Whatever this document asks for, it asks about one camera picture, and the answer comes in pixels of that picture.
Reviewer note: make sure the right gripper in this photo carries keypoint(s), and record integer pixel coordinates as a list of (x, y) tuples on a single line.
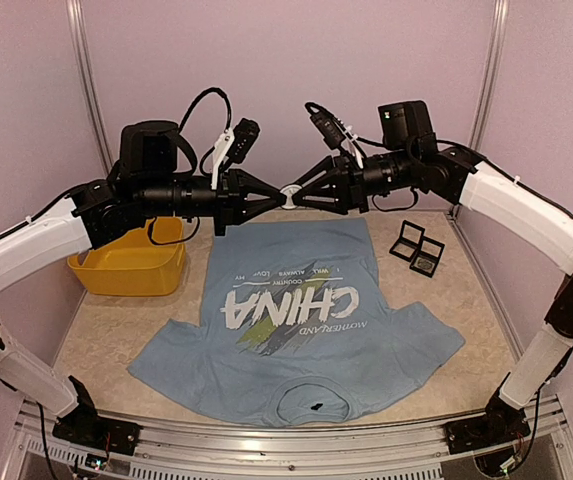
[(351, 191)]

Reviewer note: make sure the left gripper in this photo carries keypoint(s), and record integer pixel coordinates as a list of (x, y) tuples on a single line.
[(229, 203)]

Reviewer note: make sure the blue round brooch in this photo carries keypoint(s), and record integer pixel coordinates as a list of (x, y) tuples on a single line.
[(288, 192)]

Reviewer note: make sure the light blue printed t-shirt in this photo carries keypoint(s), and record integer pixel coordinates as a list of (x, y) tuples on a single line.
[(295, 329)]

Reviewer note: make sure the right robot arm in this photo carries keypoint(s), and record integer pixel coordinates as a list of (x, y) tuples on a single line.
[(412, 159)]

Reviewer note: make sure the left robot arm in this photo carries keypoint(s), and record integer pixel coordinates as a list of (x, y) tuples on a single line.
[(154, 177)]

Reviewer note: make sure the silver round brooch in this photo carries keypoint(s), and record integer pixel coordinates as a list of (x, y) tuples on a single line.
[(424, 264)]

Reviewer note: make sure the black display box left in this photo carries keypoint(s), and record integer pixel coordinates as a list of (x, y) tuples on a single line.
[(407, 244)]

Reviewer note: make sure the black display box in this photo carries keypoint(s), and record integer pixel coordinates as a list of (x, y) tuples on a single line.
[(407, 244), (430, 249)]

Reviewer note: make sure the black display box right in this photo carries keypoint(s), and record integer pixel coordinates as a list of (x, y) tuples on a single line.
[(430, 249)]

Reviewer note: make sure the yellow plastic basket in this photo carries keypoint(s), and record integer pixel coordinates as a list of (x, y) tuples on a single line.
[(136, 265)]

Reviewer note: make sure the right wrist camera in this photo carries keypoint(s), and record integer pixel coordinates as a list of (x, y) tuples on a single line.
[(336, 135)]

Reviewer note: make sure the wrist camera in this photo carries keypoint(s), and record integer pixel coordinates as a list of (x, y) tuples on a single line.
[(336, 135), (232, 147)]

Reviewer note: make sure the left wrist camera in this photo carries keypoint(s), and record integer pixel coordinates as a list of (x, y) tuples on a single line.
[(232, 147)]

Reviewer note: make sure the right aluminium frame post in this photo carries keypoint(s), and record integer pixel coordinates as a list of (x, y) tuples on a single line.
[(490, 73)]

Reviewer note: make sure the aluminium frame post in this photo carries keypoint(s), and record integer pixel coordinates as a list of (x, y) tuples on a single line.
[(76, 20), (490, 73)]

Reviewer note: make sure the left aluminium frame post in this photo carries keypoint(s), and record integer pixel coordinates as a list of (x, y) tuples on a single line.
[(76, 20)]

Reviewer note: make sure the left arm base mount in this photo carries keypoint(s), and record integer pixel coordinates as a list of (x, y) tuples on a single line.
[(101, 433)]

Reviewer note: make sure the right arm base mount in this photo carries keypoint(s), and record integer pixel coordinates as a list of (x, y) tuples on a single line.
[(476, 433)]

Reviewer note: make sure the front aluminium rail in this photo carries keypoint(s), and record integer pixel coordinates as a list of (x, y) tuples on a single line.
[(169, 449)]

